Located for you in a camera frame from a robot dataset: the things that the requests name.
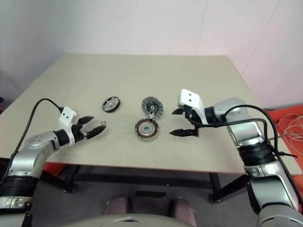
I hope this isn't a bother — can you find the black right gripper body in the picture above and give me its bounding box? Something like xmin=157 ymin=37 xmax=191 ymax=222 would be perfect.
xmin=183 ymin=106 xmax=202 ymax=138

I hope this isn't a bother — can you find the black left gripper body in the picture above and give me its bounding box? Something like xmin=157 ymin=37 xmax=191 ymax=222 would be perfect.
xmin=71 ymin=122 xmax=89 ymax=143

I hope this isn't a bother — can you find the round grey motor lid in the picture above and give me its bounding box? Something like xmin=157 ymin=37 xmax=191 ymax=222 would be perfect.
xmin=141 ymin=96 xmax=163 ymax=119

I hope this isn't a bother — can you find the black spoked rotor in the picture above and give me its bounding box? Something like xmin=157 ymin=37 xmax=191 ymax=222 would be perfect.
xmin=102 ymin=96 xmax=121 ymax=114

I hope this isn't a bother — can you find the motor housing with copper windings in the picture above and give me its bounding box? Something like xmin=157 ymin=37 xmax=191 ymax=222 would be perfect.
xmin=134 ymin=118 xmax=160 ymax=142

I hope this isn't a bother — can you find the black rectangular floor plate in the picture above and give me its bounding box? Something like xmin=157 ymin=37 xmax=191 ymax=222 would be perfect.
xmin=136 ymin=190 xmax=166 ymax=199

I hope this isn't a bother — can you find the dark maroon rounded shape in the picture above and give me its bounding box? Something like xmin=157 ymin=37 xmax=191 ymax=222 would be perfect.
xmin=169 ymin=197 xmax=197 ymax=227
xmin=103 ymin=194 xmax=131 ymax=216

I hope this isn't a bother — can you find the grey robot torso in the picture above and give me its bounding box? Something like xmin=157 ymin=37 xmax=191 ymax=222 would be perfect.
xmin=60 ymin=214 xmax=183 ymax=227

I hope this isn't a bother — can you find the black zip tie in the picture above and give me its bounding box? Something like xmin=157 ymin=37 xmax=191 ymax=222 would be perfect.
xmin=272 ymin=151 xmax=298 ymax=158

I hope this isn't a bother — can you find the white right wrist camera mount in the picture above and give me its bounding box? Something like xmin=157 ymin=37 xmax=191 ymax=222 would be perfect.
xmin=178 ymin=88 xmax=210 ymax=125

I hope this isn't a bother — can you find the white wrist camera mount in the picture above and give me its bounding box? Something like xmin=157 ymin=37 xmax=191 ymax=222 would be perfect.
xmin=58 ymin=106 xmax=80 ymax=144
xmin=178 ymin=88 xmax=210 ymax=125

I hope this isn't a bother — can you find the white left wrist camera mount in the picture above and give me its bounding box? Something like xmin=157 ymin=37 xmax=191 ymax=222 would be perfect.
xmin=58 ymin=106 xmax=80 ymax=144

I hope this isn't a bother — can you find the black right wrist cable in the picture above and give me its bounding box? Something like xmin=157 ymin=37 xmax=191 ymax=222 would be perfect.
xmin=188 ymin=119 xmax=280 ymax=157

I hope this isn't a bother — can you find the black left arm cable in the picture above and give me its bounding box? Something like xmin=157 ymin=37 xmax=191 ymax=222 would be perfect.
xmin=0 ymin=98 xmax=64 ymax=187

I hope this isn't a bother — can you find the black right arm cable loop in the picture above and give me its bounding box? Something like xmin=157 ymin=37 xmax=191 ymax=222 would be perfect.
xmin=223 ymin=104 xmax=303 ymax=206

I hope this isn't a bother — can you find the black table frame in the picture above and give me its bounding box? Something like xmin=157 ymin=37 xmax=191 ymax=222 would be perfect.
xmin=40 ymin=164 xmax=249 ymax=204

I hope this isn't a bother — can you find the white coiled cable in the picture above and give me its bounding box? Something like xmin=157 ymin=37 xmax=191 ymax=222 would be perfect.
xmin=278 ymin=113 xmax=303 ymax=149

